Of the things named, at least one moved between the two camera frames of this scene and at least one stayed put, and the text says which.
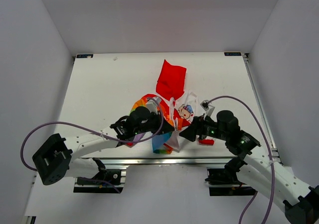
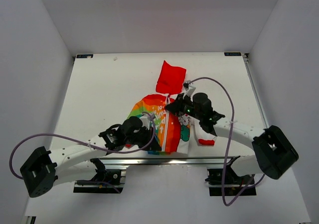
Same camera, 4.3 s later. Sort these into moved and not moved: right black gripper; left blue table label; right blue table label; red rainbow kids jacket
Moved: right black gripper; red rainbow kids jacket
Not moved: right blue table label; left blue table label
